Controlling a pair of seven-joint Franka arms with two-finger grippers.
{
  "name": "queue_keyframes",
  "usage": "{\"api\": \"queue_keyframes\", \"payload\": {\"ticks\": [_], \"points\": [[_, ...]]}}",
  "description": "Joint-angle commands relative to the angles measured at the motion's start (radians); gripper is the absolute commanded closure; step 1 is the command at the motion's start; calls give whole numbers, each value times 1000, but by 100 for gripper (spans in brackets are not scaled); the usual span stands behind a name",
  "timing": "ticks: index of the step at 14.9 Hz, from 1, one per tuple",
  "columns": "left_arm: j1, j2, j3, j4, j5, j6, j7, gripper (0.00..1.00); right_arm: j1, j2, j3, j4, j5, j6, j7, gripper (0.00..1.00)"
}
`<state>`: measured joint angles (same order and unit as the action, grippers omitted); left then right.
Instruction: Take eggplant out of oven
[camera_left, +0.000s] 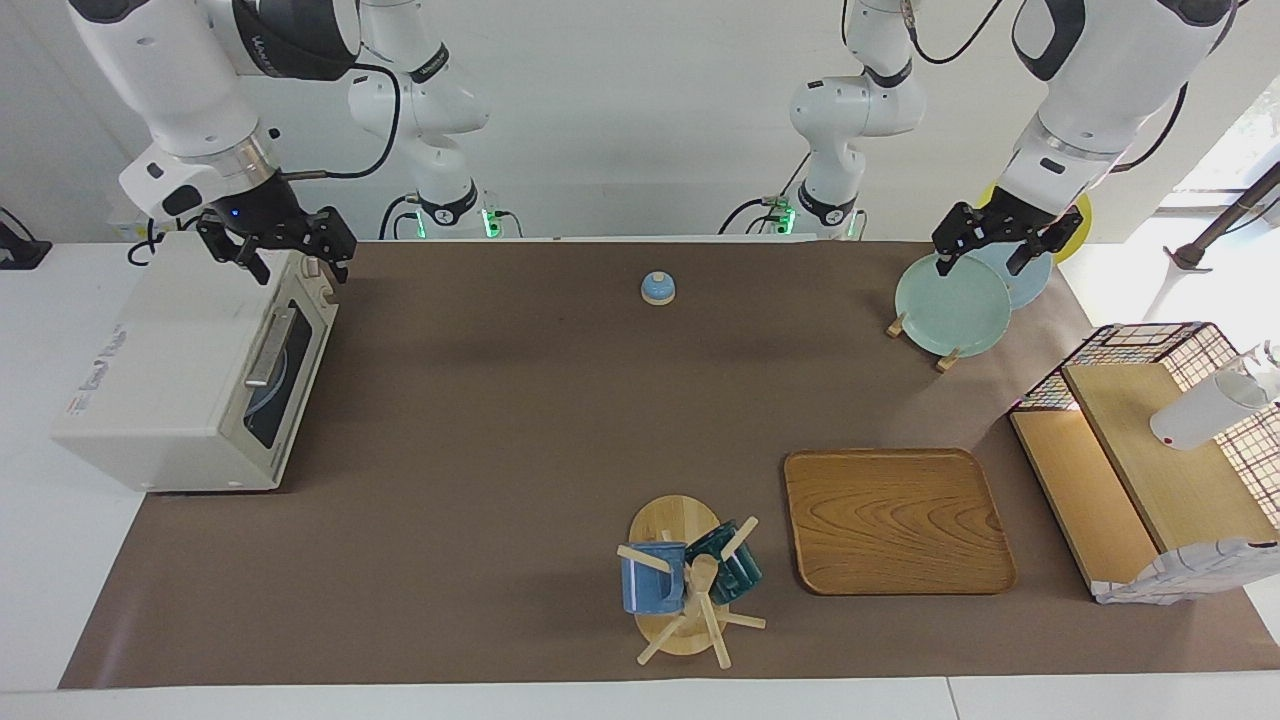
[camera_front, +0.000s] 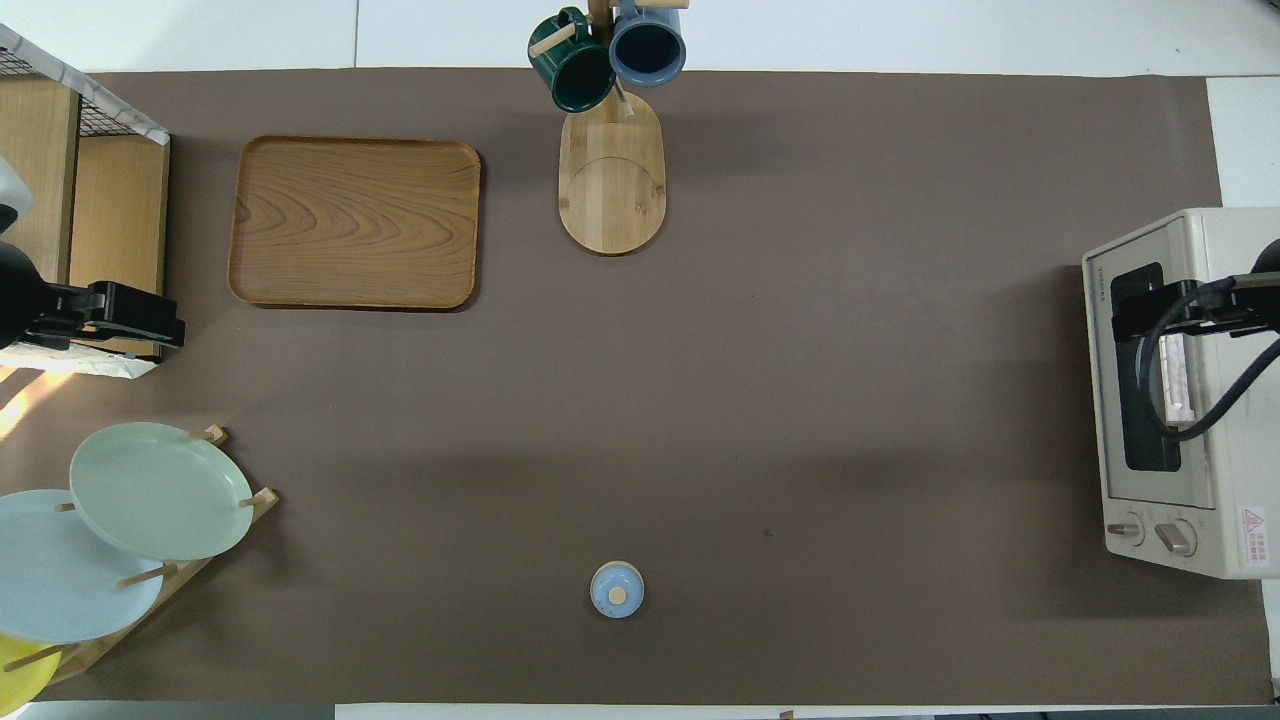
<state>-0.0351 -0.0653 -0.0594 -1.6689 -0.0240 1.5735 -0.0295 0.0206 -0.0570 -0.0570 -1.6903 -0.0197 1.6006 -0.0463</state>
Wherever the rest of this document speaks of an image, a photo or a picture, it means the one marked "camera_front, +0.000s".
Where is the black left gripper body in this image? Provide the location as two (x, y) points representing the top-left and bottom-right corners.
(40, 281), (187, 353)

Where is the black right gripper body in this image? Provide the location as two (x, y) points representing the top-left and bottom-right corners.
(1111, 279), (1264, 342)

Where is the glass oven door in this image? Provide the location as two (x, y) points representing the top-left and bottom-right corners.
(1084, 225), (1217, 511)

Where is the beige toaster oven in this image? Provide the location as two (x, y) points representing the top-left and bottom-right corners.
(1082, 208), (1280, 581)

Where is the pale green plate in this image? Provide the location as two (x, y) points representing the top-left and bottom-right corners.
(69, 421), (255, 562)

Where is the wooden serving tray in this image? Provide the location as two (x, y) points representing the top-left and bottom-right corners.
(228, 135), (483, 311)

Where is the wooden plate rack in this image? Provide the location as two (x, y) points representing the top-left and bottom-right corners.
(0, 425), (279, 686)

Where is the light blue racked plate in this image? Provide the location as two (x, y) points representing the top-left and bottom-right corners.
(0, 489), (166, 644)

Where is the brown table mat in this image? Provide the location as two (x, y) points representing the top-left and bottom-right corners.
(0, 68), (1273, 706)

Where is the yellow plate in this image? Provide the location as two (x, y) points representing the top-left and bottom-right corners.
(0, 633), (59, 707)

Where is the wooden mug tree stand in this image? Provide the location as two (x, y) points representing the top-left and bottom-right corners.
(530, 0), (691, 256)

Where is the dark green mug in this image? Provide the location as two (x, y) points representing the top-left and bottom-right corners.
(528, 8), (617, 113)

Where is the blue mug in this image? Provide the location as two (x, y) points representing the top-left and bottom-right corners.
(608, 0), (688, 88)

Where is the small blue call bell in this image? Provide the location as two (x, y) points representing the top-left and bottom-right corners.
(590, 561), (645, 619)

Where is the wooden shelf with wire frame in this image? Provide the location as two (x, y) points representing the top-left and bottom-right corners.
(0, 25), (171, 379)

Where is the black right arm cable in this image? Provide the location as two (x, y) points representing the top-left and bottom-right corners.
(1140, 278), (1280, 442)

